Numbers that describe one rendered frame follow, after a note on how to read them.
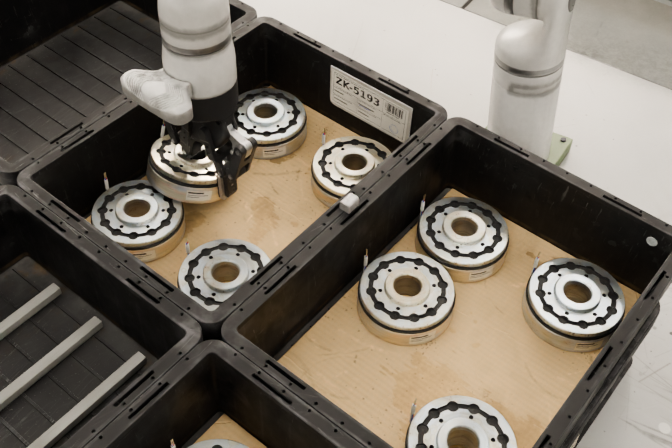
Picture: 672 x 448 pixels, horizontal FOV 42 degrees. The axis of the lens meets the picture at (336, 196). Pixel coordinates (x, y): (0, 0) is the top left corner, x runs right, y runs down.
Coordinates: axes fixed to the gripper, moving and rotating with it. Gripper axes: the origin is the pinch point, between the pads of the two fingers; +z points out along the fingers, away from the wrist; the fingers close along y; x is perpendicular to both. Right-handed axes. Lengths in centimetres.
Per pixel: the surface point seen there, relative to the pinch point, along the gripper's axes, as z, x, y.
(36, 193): -5.5, 17.8, 7.1
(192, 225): 4.3, 4.5, -0.9
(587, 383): -4.6, 0.1, -47.8
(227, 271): 2.8, 7.6, -9.9
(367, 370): 5.1, 6.4, -28.5
